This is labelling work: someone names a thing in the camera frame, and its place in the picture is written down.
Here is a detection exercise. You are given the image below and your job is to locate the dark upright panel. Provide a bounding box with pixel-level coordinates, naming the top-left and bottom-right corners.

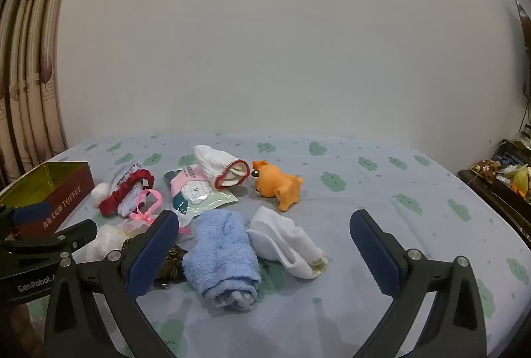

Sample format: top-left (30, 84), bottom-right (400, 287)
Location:
top-left (514, 0), bottom-right (531, 101)

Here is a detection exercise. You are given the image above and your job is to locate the red scrunchie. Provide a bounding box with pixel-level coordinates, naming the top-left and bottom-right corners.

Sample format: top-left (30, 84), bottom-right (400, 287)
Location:
top-left (99, 169), bottom-right (155, 215)

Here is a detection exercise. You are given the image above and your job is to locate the red tin box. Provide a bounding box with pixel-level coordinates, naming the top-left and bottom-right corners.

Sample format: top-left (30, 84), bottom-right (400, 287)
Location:
top-left (0, 161), bottom-right (94, 242)

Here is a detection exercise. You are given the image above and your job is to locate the white pom-pom ball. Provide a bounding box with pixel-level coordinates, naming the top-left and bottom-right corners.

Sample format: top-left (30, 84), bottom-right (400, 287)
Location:
top-left (91, 182), bottom-right (112, 203)

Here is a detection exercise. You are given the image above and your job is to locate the orange toy dog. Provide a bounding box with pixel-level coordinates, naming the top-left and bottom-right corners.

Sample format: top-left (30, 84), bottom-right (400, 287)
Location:
top-left (251, 160), bottom-right (303, 212)

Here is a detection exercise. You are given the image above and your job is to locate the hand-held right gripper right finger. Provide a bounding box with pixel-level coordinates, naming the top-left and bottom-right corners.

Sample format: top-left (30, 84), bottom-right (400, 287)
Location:
top-left (349, 210), bottom-right (488, 358)

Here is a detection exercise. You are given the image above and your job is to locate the brown patterned pouch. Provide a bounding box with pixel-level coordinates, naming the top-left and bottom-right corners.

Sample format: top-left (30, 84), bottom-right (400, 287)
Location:
top-left (471, 160), bottom-right (504, 184)

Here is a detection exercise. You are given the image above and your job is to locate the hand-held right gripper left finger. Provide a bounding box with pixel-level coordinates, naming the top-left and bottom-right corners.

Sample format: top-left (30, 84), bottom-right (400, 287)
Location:
top-left (41, 210), bottom-right (180, 358)

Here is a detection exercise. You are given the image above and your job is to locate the plain white sock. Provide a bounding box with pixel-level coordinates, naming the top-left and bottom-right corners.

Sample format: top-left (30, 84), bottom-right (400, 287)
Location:
top-left (247, 206), bottom-right (329, 280)

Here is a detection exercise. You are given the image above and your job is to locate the beige leaf print curtain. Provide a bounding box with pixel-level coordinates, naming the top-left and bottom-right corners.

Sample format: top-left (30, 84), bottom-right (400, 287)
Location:
top-left (0, 0), bottom-right (90, 184)

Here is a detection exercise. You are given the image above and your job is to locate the dark wooden side table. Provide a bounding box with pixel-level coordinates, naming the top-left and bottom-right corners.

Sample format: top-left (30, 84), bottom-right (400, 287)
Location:
top-left (458, 169), bottom-right (531, 251)

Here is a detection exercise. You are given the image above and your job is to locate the yellow green toy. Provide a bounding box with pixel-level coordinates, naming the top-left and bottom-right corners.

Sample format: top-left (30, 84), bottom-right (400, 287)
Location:
top-left (508, 165), bottom-right (531, 199)

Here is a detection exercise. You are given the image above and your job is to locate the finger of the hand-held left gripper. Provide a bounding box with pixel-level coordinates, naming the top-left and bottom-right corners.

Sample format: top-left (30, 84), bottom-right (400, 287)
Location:
top-left (0, 219), bottom-right (98, 265)
top-left (0, 204), bottom-right (52, 242)

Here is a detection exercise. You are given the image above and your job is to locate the pink and teal wipes packet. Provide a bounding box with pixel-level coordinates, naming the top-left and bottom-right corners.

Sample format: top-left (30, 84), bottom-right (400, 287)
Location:
top-left (163, 164), bottom-right (239, 226)

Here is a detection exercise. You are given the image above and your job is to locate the dark patterned cloth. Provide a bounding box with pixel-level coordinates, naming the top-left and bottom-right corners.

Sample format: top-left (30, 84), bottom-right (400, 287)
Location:
top-left (122, 235), bottom-right (189, 288)

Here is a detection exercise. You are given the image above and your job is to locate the white fluffy cloth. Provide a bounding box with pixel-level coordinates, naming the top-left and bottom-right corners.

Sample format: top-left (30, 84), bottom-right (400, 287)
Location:
top-left (85, 224), bottom-right (129, 263)

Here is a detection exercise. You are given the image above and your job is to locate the white knit glove red trim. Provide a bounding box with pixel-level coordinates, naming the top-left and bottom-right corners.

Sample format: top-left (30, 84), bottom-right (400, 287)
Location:
top-left (193, 145), bottom-right (250, 190)

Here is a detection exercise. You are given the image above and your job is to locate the blue towel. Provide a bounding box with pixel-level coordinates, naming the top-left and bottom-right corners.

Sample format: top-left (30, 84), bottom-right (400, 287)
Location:
top-left (182, 210), bottom-right (262, 311)

